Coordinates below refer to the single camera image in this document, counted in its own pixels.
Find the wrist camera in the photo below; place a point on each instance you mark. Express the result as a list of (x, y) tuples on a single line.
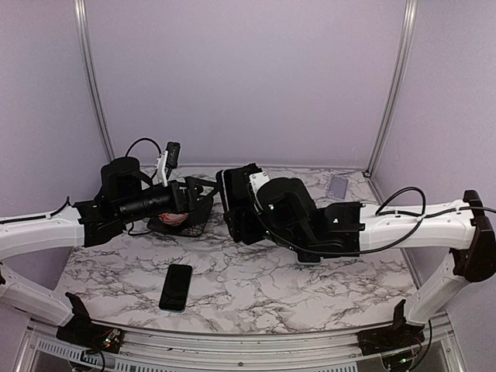
[(257, 181), (167, 162)]

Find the left aluminium frame post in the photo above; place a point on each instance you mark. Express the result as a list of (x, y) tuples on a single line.
[(80, 11)]

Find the aluminium frame post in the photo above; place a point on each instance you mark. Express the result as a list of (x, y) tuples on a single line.
[(400, 67), (80, 11)]

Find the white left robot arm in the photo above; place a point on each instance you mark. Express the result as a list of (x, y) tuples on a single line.
[(32, 233)]

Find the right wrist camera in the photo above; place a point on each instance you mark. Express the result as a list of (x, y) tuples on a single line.
[(257, 181)]

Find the right aluminium frame post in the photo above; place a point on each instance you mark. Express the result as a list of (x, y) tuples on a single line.
[(400, 67)]

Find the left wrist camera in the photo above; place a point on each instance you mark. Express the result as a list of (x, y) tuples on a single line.
[(167, 162)]

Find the front aluminium rail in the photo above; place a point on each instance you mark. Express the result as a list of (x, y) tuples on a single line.
[(155, 350)]

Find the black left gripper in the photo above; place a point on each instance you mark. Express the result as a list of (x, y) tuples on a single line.
[(191, 201)]

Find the black phone leftmost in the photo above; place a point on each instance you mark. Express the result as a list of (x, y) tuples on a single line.
[(174, 293)]

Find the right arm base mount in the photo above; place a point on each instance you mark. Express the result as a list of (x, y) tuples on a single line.
[(399, 334)]

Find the black phone case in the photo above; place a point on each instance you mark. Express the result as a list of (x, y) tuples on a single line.
[(233, 186)]

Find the black square floral plate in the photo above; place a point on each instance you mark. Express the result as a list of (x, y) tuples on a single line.
[(192, 227)]

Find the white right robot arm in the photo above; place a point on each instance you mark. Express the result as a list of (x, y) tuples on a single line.
[(461, 226)]

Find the light blue phone case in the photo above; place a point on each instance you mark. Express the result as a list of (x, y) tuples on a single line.
[(309, 262)]

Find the grey phone case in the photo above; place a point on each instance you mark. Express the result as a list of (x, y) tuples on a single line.
[(337, 188)]

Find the red white patterned bowl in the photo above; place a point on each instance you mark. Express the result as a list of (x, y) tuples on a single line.
[(172, 219)]

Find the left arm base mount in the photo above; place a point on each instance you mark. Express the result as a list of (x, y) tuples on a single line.
[(82, 331)]

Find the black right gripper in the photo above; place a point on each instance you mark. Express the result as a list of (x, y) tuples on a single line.
[(242, 229)]

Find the black phone light-blue edge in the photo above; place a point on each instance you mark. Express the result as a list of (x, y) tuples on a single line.
[(310, 259)]

